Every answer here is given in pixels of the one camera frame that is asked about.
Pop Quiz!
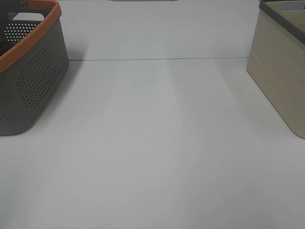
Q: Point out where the beige bin grey rim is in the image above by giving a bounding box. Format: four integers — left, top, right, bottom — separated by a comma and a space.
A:
246, 0, 305, 138

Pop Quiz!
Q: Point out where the grey perforated basket orange rim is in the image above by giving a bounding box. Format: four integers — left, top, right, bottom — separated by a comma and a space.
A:
0, 0, 69, 135

